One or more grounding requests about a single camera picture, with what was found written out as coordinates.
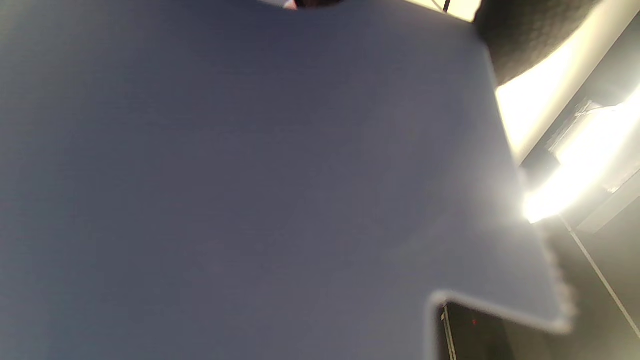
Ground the person's left hand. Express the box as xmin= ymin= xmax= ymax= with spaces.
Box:
xmin=472 ymin=0 xmax=603 ymax=87

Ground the blue accordion folder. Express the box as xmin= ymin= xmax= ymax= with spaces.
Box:
xmin=0 ymin=0 xmax=576 ymax=360

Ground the bright ceiling light strip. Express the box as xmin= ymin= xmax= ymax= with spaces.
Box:
xmin=520 ymin=85 xmax=640 ymax=224

